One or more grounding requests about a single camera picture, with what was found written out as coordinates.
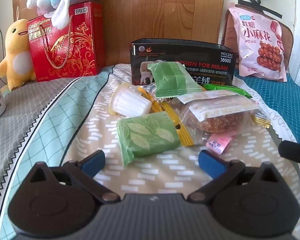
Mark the black tin box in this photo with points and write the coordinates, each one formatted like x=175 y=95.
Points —
x=215 y=55

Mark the green foil snack packet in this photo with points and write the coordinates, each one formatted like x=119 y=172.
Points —
x=230 y=90

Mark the small orange candy packet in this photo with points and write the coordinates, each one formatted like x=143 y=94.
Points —
x=261 y=120

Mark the red gift box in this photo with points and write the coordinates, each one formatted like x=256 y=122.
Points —
x=72 y=47

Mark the pink snack bag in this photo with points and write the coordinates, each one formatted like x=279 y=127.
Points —
x=260 y=42

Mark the yellow plush duck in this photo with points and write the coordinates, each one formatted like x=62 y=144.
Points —
x=15 y=55

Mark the yellow edged clear snack packet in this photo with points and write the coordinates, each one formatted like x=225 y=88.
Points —
x=182 y=135

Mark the brown seat cushion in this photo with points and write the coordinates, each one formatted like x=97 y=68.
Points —
x=288 y=40

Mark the wooden board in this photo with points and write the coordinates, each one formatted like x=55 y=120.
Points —
x=160 y=12

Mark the light green pastry packet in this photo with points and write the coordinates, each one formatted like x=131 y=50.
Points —
x=175 y=80

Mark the patchwork bed sheet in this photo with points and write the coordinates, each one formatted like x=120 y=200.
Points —
x=152 y=170

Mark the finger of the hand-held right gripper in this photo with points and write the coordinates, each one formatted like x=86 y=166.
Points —
x=293 y=152

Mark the leaf print green packet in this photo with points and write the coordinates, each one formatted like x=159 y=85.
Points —
x=147 y=135

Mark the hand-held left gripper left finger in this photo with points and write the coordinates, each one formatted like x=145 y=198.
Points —
x=93 y=163

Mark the clear sesame cake packet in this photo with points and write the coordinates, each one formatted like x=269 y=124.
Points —
x=215 y=120

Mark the teal mesh mat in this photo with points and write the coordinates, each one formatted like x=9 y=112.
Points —
x=277 y=100

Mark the black tape cross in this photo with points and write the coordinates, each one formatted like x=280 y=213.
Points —
x=268 y=9

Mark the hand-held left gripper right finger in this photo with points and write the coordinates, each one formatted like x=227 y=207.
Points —
x=211 y=163

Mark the small pink packet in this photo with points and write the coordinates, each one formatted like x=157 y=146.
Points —
x=220 y=143

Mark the white jelly cup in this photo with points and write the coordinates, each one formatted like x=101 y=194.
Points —
x=130 y=101

